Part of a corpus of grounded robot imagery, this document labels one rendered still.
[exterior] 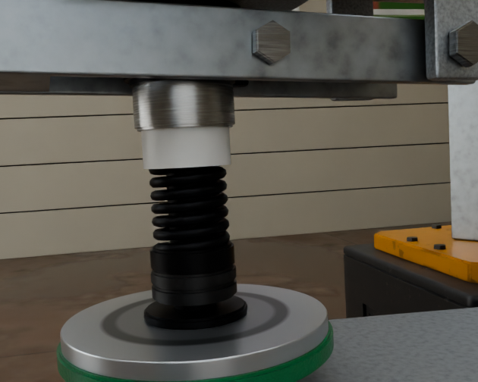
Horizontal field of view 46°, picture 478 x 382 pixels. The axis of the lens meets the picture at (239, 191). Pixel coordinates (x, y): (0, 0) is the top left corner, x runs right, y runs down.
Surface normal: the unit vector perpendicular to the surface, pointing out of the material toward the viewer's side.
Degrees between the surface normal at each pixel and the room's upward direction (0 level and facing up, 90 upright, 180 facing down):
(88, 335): 0
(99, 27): 90
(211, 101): 90
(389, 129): 90
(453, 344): 0
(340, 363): 0
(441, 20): 90
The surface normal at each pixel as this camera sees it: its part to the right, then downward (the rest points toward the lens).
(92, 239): 0.21, 0.06
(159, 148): -0.52, 0.08
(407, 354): -0.05, -1.00
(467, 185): -0.75, 0.08
